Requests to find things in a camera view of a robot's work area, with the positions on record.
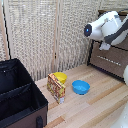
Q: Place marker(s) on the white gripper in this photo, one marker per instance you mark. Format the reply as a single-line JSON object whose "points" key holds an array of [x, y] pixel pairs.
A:
{"points": [[105, 46]]}

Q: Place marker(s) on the dark wooden drawer cabinet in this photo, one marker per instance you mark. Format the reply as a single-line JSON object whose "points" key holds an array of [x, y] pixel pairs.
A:
{"points": [[90, 53]]}

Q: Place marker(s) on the blue bowl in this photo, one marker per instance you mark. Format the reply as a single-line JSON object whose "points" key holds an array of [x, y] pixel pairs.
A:
{"points": [[81, 87]]}

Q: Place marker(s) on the yellow bowl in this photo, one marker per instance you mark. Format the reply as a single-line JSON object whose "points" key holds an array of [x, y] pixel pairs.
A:
{"points": [[61, 76]]}

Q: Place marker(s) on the yellow red snack box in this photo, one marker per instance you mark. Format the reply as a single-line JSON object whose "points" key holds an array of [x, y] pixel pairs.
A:
{"points": [[56, 88]]}

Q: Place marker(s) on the beige woven folding screen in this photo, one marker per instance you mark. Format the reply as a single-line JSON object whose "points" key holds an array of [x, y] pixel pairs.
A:
{"points": [[30, 33]]}

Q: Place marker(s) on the black fabric storage box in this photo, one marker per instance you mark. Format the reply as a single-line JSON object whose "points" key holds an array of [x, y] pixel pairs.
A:
{"points": [[16, 96]]}

